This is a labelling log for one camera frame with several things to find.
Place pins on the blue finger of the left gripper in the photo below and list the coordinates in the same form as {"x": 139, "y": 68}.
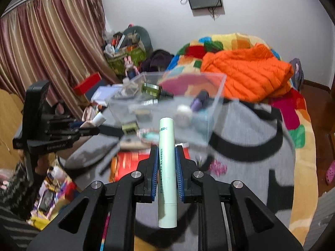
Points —
{"x": 84, "y": 132}
{"x": 76, "y": 124}

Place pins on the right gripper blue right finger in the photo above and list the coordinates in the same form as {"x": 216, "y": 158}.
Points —
{"x": 179, "y": 174}

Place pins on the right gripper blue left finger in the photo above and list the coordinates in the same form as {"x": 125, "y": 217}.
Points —
{"x": 155, "y": 173}

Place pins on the mint green cosmetic tube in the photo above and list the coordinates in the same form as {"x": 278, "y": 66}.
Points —
{"x": 167, "y": 187}

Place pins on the red gold packet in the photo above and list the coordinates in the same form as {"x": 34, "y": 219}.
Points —
{"x": 127, "y": 158}

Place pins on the clear plastic storage box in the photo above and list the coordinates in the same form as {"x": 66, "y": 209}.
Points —
{"x": 184, "y": 86}

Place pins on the green yellow sponge block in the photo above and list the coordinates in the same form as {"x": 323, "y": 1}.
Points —
{"x": 130, "y": 128}

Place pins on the tan sponge block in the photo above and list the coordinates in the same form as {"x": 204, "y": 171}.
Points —
{"x": 143, "y": 115}

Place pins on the red box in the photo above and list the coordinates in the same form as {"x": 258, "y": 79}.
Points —
{"x": 87, "y": 84}

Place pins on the blue notebook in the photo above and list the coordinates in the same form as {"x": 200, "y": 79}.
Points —
{"x": 104, "y": 92}

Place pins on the purple brush white head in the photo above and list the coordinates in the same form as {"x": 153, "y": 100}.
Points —
{"x": 184, "y": 113}

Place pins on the olive green glass bottle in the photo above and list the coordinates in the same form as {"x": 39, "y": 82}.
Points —
{"x": 156, "y": 91}

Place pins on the colourful patchwork quilt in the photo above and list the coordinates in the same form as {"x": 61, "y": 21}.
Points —
{"x": 296, "y": 118}

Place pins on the rabbit figurine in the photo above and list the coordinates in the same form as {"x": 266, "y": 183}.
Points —
{"x": 131, "y": 70}

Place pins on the brown striped curtain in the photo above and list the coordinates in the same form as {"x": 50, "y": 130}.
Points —
{"x": 57, "y": 40}

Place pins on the dark purple clothes pile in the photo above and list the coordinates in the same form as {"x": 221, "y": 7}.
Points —
{"x": 157, "y": 61}

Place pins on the green storage basket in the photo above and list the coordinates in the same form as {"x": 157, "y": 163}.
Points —
{"x": 117, "y": 60}

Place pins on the orange puffer jacket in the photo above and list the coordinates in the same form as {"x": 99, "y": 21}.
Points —
{"x": 252, "y": 74}

